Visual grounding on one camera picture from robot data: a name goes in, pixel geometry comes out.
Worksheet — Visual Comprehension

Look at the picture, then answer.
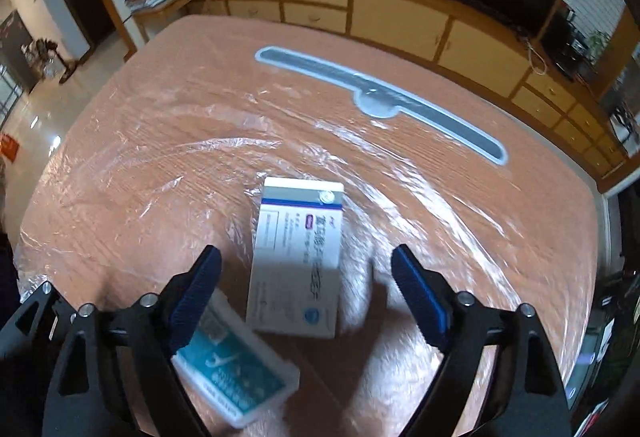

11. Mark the small potted plant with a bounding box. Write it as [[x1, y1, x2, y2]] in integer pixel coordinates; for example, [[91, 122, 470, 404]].
[[585, 29, 613, 64]]

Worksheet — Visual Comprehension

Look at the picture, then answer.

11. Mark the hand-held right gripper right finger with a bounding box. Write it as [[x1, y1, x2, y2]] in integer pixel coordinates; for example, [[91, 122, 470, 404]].
[[391, 244, 571, 437]]

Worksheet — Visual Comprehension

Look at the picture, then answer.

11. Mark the white medicine box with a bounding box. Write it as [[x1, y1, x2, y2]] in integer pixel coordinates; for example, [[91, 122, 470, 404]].
[[245, 176, 346, 340]]

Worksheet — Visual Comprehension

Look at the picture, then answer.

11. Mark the teal and white box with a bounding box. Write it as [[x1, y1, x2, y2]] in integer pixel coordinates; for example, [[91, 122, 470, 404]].
[[170, 289, 301, 430]]

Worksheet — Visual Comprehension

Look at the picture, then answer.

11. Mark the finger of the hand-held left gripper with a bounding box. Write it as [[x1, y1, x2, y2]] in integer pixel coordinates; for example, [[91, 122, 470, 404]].
[[0, 282, 77, 363]]

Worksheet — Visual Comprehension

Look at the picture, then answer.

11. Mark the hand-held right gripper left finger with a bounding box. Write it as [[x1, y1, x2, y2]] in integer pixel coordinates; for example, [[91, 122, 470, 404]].
[[42, 244, 223, 437]]

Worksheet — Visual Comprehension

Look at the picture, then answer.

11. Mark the wooden side table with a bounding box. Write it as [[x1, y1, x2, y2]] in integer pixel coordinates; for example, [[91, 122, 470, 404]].
[[131, 0, 208, 42]]

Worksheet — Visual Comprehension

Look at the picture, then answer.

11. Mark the wooden cabinet with drawers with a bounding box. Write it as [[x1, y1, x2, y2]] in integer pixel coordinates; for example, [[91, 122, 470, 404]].
[[207, 0, 628, 180]]

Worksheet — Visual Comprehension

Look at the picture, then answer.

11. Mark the tan cord loop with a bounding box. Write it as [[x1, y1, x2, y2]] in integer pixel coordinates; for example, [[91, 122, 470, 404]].
[[525, 41, 547, 76]]

